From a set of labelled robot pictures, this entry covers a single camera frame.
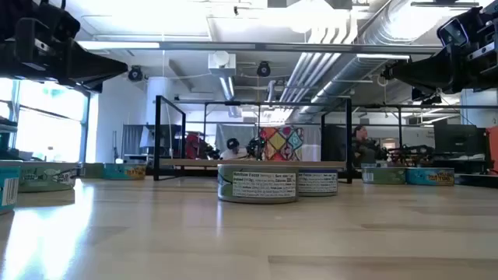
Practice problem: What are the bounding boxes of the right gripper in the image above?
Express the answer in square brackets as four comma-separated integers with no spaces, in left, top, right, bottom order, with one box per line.
[383,0,498,94]

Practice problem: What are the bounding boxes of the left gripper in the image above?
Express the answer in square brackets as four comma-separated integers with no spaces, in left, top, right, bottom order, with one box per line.
[0,17,129,94]

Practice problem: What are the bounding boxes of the green tuna can gold lid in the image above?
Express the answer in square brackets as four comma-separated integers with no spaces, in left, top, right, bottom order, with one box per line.
[17,161,79,194]
[79,163,106,180]

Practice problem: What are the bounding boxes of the teal yellowfin tuna can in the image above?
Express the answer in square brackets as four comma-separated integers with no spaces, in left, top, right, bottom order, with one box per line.
[103,163,148,181]
[0,161,21,215]
[405,167,455,187]

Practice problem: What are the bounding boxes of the green tuna can silver lid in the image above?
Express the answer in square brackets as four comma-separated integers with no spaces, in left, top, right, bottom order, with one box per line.
[216,163,300,205]
[361,166,408,185]

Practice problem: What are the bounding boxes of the blue label tuna can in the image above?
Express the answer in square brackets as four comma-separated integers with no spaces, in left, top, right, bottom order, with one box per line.
[297,168,338,198]

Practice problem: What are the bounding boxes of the ceiling strip light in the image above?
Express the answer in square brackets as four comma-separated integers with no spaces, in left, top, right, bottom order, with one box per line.
[356,53,412,61]

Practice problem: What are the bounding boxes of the large bright window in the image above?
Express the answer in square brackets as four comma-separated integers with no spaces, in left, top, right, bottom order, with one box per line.
[0,77,91,164]

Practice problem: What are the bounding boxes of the grey curtain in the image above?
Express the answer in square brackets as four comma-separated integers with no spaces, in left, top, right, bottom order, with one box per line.
[122,124,145,156]

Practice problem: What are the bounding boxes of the white round column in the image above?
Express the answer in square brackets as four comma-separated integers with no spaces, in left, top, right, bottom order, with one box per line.
[146,76,172,125]

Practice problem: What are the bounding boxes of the black background monitor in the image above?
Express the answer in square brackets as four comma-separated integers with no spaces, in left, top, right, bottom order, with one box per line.
[434,124,487,156]

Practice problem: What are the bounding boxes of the person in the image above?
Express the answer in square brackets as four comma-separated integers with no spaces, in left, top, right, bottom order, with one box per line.
[219,137,250,160]
[352,124,381,168]

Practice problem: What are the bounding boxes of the orange panel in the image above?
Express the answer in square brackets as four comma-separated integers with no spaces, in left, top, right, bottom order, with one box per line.
[486,125,498,174]

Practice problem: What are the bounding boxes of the white ceiling pipes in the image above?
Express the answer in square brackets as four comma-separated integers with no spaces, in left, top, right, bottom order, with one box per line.
[279,23,351,104]

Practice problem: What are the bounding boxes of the red bag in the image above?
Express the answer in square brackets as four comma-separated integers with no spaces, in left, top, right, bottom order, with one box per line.
[185,131,209,160]

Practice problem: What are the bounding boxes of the white ceiling box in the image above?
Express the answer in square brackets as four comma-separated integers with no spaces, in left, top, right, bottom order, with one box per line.
[208,51,237,78]

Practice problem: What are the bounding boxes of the silver overhead rig beam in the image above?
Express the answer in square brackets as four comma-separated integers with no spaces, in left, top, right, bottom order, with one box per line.
[77,40,444,54]

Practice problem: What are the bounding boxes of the colourful patchwork panel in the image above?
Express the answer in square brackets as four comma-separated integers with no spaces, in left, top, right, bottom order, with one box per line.
[259,125,305,162]

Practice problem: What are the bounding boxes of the black hanging camera rig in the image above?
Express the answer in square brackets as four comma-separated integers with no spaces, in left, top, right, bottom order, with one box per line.
[412,88,444,106]

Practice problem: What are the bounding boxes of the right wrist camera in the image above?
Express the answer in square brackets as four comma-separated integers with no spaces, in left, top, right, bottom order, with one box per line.
[436,17,471,48]

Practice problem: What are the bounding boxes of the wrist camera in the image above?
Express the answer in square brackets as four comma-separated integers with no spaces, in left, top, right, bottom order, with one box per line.
[37,2,82,42]
[436,17,471,48]

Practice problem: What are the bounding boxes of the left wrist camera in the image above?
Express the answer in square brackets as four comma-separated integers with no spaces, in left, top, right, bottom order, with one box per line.
[37,2,82,42]

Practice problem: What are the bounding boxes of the silver ribbed ventilation duct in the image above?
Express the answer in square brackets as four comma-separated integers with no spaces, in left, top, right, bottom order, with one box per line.
[289,0,444,121]

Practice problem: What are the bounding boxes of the wooden shelf black wire legs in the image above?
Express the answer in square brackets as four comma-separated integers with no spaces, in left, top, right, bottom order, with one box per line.
[153,95,353,185]

